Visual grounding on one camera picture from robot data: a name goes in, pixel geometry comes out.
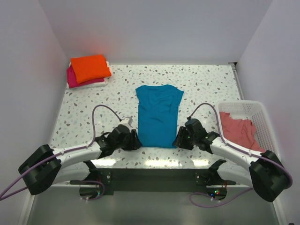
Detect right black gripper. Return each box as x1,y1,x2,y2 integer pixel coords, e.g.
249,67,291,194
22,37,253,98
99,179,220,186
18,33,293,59
172,127,197,151

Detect blue t-shirt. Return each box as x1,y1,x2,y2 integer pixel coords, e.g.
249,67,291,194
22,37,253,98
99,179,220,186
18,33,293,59
136,84,184,149

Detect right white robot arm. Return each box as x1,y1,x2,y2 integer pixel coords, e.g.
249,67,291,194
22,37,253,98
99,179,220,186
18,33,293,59
172,119,293,202

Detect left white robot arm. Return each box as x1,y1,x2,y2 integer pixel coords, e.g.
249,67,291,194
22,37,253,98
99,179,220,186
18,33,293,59
18,124,143,195

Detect salmon pink t-shirt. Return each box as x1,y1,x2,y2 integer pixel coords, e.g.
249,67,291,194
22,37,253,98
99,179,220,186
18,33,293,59
219,112,265,153

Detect white plastic basket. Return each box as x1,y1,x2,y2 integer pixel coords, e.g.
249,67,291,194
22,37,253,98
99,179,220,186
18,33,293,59
216,100,279,156

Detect folded magenta t-shirt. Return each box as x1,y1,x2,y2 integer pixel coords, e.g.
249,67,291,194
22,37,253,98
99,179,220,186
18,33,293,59
67,66,104,88

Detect folded orange t-shirt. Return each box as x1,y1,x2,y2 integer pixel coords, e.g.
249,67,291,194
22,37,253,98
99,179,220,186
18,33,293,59
70,54,112,83

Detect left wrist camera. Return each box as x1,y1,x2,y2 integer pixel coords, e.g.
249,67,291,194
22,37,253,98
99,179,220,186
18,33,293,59
119,116,133,129

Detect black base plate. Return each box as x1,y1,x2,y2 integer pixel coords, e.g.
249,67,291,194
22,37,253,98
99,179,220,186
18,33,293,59
70,168,236,195

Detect aluminium frame rail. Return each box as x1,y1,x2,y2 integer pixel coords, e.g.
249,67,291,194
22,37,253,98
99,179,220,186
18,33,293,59
18,191,35,225

